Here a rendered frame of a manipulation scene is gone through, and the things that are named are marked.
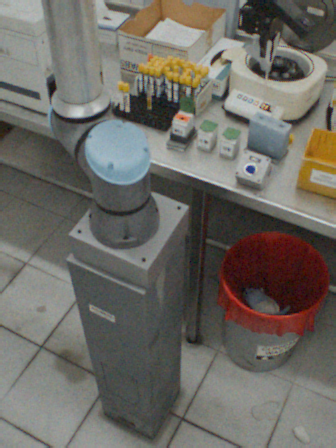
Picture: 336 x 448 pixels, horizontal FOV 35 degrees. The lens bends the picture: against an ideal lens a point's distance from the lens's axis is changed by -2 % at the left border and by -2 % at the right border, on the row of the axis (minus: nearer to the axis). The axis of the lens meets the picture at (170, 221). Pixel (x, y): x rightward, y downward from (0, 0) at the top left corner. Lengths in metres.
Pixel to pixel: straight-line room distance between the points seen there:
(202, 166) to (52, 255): 1.13
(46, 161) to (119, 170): 1.44
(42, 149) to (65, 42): 1.53
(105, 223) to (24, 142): 1.48
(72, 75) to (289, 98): 0.70
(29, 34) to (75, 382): 1.20
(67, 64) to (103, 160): 0.18
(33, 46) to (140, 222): 0.62
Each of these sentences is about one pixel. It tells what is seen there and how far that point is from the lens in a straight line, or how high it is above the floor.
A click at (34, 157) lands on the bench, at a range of 2.42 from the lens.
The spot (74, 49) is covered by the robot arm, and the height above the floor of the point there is 1.33.
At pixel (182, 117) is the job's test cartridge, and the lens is 1.42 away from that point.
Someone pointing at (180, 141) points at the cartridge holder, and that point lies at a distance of 1.43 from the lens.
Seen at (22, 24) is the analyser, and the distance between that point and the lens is 1.47.
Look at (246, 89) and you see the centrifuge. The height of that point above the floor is 0.95.
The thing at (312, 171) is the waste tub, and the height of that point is 0.94.
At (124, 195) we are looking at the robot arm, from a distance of 1.00.
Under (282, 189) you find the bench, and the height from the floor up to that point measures 0.88.
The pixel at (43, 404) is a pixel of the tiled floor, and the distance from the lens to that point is 2.00.
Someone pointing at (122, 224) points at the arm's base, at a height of 1.01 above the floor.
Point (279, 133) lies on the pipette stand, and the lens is 1.37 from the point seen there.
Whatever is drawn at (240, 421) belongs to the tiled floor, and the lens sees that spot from 1.94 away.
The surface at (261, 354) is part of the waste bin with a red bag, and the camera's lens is 1.88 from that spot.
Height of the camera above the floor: 1.79
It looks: 48 degrees down
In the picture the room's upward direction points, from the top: straight up
